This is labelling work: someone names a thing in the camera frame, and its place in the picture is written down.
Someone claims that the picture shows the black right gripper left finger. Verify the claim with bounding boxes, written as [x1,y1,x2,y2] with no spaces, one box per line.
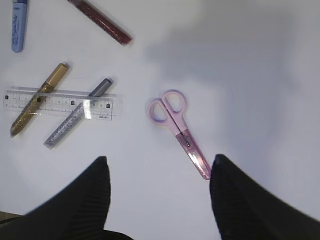
[0,156,111,240]

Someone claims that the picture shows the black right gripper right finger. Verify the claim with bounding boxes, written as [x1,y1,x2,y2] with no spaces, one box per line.
[209,154,320,240]

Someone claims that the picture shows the pink scissors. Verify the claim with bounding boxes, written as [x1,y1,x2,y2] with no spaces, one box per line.
[147,89,211,180]

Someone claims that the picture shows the blue scissors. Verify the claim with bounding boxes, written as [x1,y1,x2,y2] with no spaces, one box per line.
[11,0,29,53]

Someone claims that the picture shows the silver glitter pen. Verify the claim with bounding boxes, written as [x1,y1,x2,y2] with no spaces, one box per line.
[43,78,114,150]

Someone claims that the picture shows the clear plastic ruler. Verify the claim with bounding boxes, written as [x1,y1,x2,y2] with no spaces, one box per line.
[2,86,123,120]

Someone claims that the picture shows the gold glitter pen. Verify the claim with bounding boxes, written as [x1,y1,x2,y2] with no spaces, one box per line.
[9,63,69,138]

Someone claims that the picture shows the red glitter pen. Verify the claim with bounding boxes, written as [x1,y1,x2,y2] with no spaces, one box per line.
[68,0,133,46]

